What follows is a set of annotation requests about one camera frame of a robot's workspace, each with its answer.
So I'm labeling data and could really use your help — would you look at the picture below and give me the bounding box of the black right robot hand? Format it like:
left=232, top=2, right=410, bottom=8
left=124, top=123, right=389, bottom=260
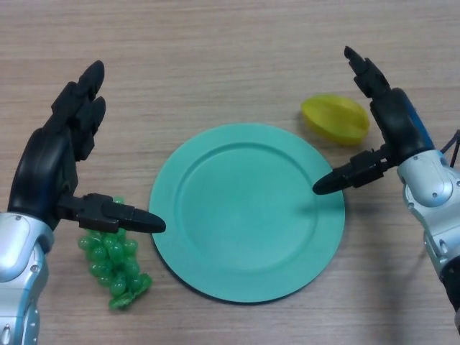
left=312, top=45, right=436, bottom=196

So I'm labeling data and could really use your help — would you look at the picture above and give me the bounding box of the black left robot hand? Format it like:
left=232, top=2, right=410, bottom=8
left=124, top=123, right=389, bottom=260
left=6, top=59, right=167, bottom=234

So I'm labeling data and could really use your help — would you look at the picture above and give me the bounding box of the yellow starfruit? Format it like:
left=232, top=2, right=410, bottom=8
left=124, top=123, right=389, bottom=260
left=300, top=93, right=370, bottom=146

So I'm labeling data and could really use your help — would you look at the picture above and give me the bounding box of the green round plate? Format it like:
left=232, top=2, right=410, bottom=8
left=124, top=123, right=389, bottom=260
left=148, top=123, right=346, bottom=305

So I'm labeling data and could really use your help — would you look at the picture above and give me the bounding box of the green grape bunch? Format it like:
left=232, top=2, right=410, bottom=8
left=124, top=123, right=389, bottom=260
left=77, top=195, right=153, bottom=312

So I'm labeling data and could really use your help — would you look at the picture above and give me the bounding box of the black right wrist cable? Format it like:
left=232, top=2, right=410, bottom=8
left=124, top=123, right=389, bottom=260
left=441, top=130, right=460, bottom=165

